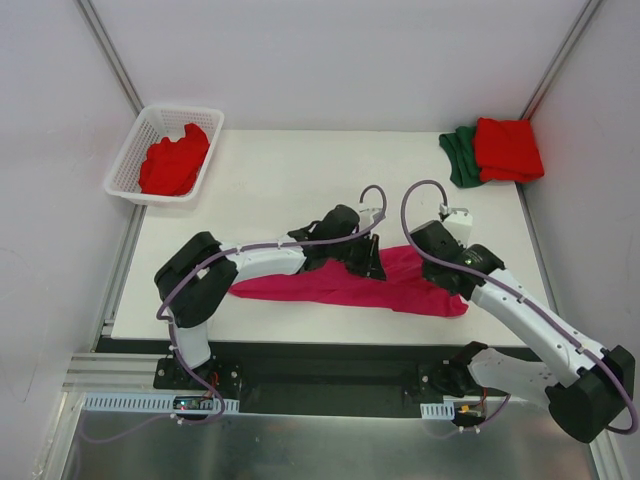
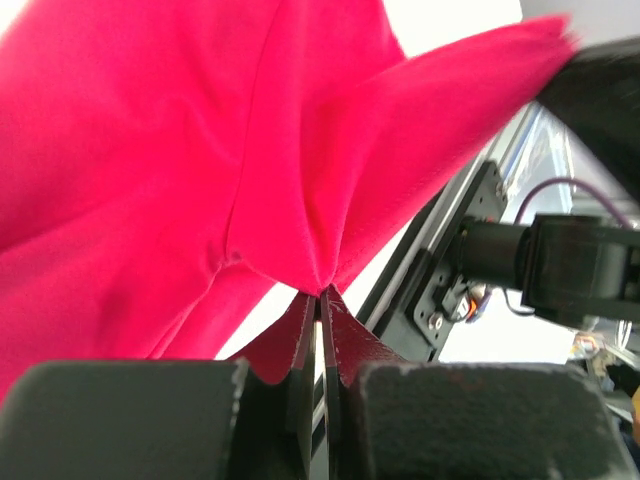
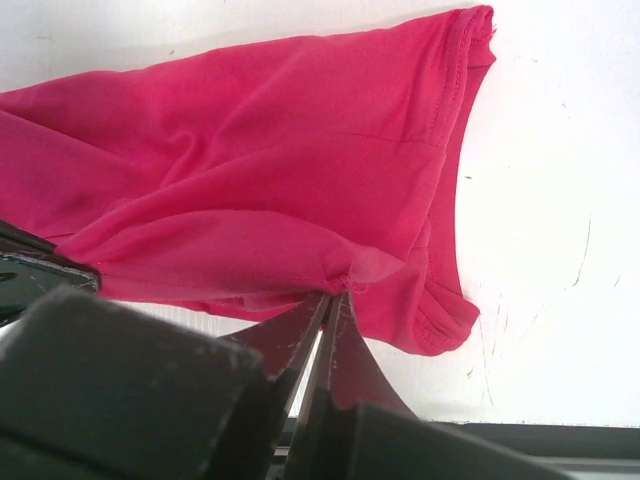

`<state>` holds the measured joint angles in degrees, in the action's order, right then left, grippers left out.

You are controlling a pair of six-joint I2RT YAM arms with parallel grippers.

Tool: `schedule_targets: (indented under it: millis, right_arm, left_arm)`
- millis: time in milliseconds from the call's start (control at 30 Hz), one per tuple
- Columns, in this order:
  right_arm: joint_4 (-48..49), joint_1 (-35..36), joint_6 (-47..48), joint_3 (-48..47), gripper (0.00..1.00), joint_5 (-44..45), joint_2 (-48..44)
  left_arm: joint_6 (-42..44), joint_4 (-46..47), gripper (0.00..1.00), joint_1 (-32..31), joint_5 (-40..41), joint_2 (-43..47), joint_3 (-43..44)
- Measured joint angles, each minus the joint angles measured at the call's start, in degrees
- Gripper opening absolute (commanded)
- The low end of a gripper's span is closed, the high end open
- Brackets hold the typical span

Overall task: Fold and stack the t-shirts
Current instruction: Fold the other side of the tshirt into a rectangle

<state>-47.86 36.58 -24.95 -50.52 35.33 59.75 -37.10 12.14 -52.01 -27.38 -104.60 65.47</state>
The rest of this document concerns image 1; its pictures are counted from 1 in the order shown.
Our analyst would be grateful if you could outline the left aluminium rail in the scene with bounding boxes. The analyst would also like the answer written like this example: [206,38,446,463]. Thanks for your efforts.
[62,353,160,393]

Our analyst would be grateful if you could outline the folded green t shirt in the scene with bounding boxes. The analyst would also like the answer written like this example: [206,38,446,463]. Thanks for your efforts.
[438,126,483,189]

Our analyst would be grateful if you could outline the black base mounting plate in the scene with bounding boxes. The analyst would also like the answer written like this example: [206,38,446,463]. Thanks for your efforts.
[94,339,536,415]

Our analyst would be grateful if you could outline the folded red t shirt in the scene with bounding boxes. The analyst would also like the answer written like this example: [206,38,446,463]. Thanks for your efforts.
[473,117,545,183]

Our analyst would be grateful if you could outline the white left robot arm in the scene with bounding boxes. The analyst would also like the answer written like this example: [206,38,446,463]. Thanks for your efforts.
[154,204,386,389]

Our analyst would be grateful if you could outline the white cable duct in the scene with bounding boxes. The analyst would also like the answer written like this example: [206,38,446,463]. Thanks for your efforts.
[420,401,456,421]
[84,393,221,415]

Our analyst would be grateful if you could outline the left aluminium frame post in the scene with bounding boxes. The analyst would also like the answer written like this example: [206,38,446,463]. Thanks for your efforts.
[75,0,144,115]

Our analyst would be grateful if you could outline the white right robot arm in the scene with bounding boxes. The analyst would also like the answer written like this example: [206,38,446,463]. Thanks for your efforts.
[405,220,639,443]

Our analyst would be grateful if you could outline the pink t shirt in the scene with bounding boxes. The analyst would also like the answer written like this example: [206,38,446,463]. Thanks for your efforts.
[230,245,468,318]

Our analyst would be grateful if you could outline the red t shirt in basket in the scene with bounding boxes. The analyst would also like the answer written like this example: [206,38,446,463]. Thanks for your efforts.
[138,123,210,197]

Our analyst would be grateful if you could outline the left white cable duct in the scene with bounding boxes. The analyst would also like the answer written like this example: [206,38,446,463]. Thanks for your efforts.
[84,393,221,415]

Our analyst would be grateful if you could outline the right white cable duct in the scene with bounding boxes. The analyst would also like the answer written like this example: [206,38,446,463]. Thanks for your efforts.
[420,401,456,421]

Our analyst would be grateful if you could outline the white perforated plastic basket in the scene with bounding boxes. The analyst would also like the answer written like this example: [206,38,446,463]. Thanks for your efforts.
[103,104,225,208]

